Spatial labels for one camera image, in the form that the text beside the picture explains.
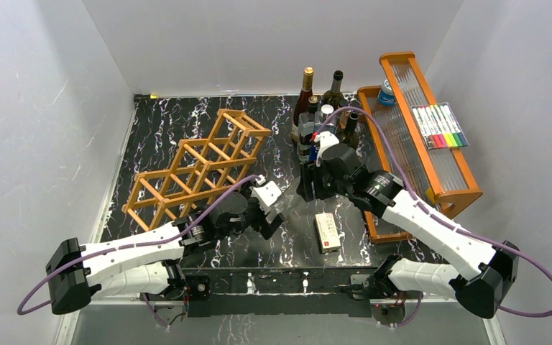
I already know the dark green black-cap wine bottle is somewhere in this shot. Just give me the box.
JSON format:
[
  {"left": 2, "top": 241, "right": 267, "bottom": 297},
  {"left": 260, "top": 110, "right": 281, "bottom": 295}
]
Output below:
[{"left": 336, "top": 112, "right": 359, "bottom": 150}]

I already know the clear square blue-label bottle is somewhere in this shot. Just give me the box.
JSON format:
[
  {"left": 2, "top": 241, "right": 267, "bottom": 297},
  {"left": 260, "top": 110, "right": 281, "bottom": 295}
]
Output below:
[{"left": 306, "top": 104, "right": 339, "bottom": 165}]

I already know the clear black-cap bottle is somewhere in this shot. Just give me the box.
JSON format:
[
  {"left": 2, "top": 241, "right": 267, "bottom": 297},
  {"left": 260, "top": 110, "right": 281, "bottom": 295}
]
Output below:
[{"left": 297, "top": 96, "right": 319, "bottom": 162}]

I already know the dark green silver-cap wine bottle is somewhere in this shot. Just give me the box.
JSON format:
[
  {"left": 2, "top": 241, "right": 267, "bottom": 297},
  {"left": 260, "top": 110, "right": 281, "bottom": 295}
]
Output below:
[{"left": 321, "top": 70, "right": 344, "bottom": 110}]

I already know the brown gold-cap wine bottle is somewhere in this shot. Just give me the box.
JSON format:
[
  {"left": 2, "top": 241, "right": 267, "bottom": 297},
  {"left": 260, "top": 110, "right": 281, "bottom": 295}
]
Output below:
[{"left": 291, "top": 67, "right": 314, "bottom": 143}]

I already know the clear labelled liquor bottle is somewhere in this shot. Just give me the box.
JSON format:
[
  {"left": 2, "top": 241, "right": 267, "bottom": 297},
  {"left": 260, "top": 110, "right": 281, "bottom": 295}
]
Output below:
[{"left": 335, "top": 98, "right": 349, "bottom": 132}]

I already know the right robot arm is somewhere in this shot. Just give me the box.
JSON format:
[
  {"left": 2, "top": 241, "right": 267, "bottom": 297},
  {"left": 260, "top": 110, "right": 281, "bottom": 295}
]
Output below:
[{"left": 297, "top": 144, "right": 518, "bottom": 318}]

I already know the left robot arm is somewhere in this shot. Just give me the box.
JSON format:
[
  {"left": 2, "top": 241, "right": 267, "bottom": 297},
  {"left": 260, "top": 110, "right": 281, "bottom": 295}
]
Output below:
[{"left": 46, "top": 190, "right": 284, "bottom": 315}]

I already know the wooden wine rack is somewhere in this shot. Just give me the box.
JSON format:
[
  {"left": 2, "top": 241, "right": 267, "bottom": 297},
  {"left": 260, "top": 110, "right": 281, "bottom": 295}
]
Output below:
[{"left": 122, "top": 109, "right": 272, "bottom": 231}]

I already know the white rectangular box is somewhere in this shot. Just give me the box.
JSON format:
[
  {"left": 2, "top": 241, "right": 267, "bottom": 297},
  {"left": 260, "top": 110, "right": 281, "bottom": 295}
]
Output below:
[{"left": 315, "top": 213, "right": 341, "bottom": 254}]

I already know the orange tiered shelf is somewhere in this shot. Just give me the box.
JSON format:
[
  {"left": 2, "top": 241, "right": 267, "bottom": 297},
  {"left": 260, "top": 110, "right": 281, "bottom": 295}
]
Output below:
[{"left": 357, "top": 52, "right": 482, "bottom": 219}]

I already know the blue-label can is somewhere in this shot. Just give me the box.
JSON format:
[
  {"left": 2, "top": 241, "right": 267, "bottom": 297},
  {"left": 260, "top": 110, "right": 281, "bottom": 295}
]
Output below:
[{"left": 378, "top": 79, "right": 396, "bottom": 106}]

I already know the yellow sponge block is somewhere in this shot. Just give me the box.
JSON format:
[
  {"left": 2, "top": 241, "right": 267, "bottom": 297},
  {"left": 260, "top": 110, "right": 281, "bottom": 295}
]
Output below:
[{"left": 425, "top": 187, "right": 436, "bottom": 205}]

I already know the coloured marker pack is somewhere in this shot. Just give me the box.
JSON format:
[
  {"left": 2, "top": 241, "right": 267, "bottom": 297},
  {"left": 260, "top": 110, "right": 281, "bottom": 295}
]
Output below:
[{"left": 410, "top": 102, "right": 469, "bottom": 150}]

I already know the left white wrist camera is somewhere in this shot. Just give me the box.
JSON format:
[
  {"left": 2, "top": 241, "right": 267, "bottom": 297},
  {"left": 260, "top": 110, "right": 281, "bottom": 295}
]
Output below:
[{"left": 250, "top": 175, "right": 282, "bottom": 215}]

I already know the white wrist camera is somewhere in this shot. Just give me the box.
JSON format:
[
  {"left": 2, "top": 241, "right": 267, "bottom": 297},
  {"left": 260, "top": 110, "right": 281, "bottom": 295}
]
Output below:
[
  {"left": 310, "top": 131, "right": 340, "bottom": 167},
  {"left": 250, "top": 175, "right": 282, "bottom": 215}
]

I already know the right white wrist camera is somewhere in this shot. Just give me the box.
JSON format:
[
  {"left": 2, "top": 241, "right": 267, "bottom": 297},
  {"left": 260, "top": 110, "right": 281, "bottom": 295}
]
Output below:
[{"left": 310, "top": 131, "right": 340, "bottom": 167}]

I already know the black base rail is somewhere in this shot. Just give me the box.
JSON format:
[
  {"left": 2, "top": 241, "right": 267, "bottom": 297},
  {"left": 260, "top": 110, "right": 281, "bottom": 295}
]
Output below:
[{"left": 64, "top": 266, "right": 494, "bottom": 329}]

